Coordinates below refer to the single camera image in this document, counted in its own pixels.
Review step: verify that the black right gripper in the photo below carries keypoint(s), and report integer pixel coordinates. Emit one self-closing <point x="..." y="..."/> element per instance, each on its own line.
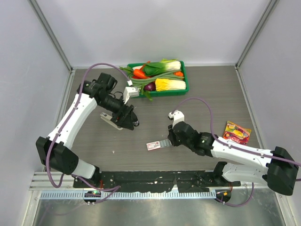
<point x="171" y="136"/>

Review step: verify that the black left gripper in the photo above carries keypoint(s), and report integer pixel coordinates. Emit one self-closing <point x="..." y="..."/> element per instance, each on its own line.
<point x="123" y="117"/>

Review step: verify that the red white staple box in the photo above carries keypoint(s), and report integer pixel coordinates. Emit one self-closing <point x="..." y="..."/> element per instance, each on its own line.
<point x="158" y="144"/>

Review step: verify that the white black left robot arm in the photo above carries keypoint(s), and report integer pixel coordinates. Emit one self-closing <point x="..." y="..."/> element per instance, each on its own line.
<point x="55" y="149"/>

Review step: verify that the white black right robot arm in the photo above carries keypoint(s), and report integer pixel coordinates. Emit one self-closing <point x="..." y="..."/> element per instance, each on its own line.
<point x="274" y="168"/>

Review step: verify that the green long beans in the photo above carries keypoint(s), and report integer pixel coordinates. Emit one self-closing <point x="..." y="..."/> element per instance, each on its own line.
<point x="142" y="82"/>

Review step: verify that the green plastic tray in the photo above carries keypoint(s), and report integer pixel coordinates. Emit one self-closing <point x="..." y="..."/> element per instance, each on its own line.
<point x="150" y="94"/>

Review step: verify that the purple red onion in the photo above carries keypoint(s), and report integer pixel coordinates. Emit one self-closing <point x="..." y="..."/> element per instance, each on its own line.
<point x="150" y="87"/>

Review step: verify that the yellow white napa cabbage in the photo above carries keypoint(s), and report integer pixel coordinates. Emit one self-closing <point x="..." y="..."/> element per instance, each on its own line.
<point x="169" y="85"/>

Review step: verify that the colourful candy packet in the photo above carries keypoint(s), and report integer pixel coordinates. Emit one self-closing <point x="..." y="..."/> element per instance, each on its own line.
<point x="236" y="133"/>

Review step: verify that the white green bok choy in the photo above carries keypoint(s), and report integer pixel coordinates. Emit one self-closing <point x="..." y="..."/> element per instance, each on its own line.
<point x="156" y="68"/>

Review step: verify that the small orange carrot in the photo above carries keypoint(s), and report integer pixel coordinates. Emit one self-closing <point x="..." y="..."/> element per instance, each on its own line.
<point x="179" y="73"/>

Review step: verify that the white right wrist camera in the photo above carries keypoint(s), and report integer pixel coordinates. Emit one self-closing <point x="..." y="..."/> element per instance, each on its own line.
<point x="176" y="117"/>

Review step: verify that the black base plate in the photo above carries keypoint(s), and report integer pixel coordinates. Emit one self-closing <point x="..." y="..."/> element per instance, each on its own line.
<point x="187" y="181"/>

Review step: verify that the slotted cable duct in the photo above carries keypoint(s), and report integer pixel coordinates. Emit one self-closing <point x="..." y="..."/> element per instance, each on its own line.
<point x="90" y="195"/>

